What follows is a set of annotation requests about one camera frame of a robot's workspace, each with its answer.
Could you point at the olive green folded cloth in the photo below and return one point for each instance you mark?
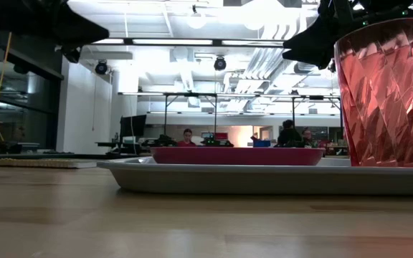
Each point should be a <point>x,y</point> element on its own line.
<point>45,163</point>

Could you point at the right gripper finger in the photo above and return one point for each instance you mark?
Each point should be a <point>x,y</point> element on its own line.
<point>308,57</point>
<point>308,37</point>

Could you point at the blue box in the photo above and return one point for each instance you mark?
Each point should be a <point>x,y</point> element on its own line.
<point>261,143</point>

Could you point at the black background robot station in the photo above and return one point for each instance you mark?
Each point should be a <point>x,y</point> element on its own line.
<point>215,141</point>

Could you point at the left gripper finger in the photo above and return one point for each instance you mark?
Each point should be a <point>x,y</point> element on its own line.
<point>84,30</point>

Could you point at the pink plastic plate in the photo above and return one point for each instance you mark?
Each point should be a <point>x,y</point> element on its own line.
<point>237,157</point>

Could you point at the overhead light bar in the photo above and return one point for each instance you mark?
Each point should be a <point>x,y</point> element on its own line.
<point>172,42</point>

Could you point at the red faceted plastic cup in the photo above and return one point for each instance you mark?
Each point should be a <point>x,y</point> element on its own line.
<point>385,100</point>

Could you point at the grey metal tray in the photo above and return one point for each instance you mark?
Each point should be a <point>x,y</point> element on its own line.
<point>228,181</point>

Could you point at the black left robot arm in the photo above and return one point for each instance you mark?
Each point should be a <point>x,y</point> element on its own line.
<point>9,9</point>

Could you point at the person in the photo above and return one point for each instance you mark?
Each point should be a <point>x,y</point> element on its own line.
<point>187,139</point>
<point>308,138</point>
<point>288,136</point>

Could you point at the black computer monitor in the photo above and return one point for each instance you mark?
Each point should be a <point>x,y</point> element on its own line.
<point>133,125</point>

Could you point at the round white ceiling lamp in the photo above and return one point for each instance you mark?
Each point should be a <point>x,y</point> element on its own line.
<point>196,19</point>

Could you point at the black background table frame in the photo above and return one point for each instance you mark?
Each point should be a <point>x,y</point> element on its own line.
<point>190,95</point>
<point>315,97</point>

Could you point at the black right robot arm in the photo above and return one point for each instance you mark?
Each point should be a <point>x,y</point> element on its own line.
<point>389,5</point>

